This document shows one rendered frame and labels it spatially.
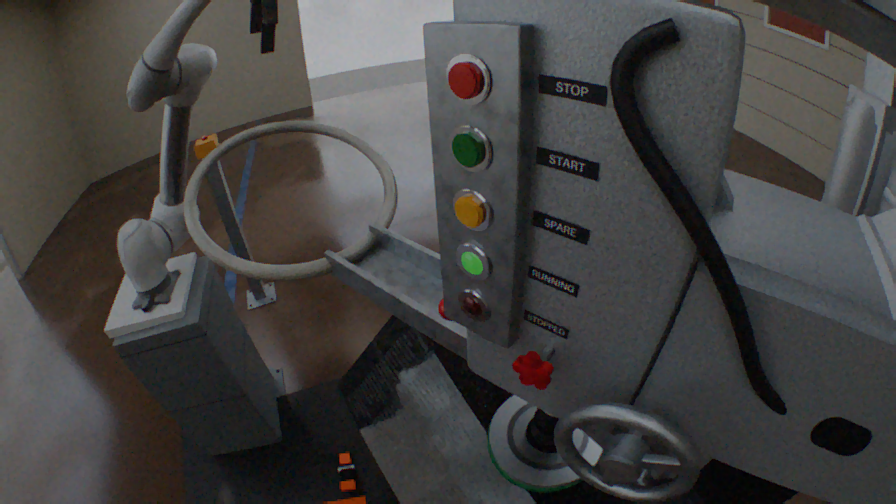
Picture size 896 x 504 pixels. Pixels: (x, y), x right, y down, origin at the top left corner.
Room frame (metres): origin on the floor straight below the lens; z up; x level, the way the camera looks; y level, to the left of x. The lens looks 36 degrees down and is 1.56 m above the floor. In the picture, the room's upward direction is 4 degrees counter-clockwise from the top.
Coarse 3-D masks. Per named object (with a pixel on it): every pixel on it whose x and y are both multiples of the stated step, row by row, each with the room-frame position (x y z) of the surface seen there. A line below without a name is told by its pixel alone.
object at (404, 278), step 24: (384, 240) 0.62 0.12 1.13; (408, 240) 0.59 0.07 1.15; (336, 264) 0.55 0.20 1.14; (360, 264) 0.58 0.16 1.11; (384, 264) 0.58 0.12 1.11; (408, 264) 0.58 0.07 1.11; (432, 264) 0.54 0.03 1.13; (360, 288) 0.51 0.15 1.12; (384, 288) 0.47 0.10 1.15; (408, 288) 0.51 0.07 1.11; (432, 288) 0.51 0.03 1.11; (408, 312) 0.43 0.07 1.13; (432, 312) 0.41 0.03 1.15; (432, 336) 0.40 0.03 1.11; (456, 336) 0.37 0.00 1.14; (624, 432) 0.19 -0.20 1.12; (672, 480) 0.11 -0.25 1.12
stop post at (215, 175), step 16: (208, 144) 1.71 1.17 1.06; (208, 176) 1.71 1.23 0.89; (224, 192) 1.73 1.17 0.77; (224, 208) 1.72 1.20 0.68; (224, 224) 1.71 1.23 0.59; (240, 240) 1.73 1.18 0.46; (240, 256) 1.72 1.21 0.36; (256, 288) 1.72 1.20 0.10; (272, 288) 1.82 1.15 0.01; (256, 304) 1.67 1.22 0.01
